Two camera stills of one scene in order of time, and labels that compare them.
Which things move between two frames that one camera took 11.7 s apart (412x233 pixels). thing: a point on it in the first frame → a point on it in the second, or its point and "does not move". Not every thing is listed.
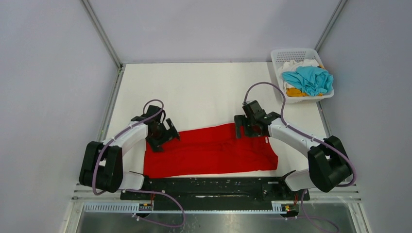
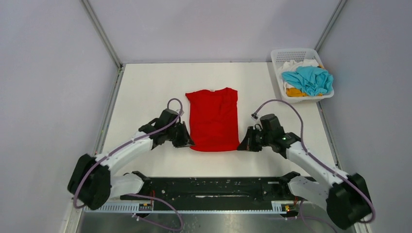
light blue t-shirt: x=311 y=80 does not move
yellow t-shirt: x=295 y=92 does not move
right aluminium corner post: x=330 y=23 does not move
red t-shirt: x=214 y=150 → x=214 y=120
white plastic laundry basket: x=280 y=56 does not move
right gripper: x=243 y=125 → x=253 y=138
